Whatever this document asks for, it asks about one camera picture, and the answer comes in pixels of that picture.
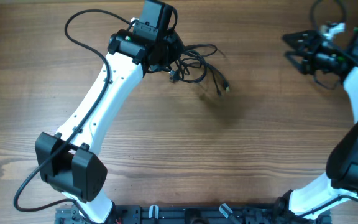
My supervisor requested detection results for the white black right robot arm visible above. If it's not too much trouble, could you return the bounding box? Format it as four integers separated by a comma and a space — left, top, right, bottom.
186, 27, 352, 203

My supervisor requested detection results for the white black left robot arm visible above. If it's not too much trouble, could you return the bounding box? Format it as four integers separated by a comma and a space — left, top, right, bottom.
35, 1, 184, 223

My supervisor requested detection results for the black USB cable white plug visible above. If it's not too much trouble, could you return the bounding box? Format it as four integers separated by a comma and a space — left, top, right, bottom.
170, 44, 231, 96

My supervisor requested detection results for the black USB cable dark plug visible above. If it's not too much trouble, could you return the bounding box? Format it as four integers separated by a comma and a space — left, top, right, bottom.
169, 49, 230, 96

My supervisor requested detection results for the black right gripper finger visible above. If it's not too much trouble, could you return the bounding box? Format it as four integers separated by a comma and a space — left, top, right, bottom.
282, 30, 316, 51
284, 51, 306, 73

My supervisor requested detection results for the black left camera cable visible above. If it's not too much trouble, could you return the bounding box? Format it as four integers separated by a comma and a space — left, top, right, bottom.
13, 9, 133, 224

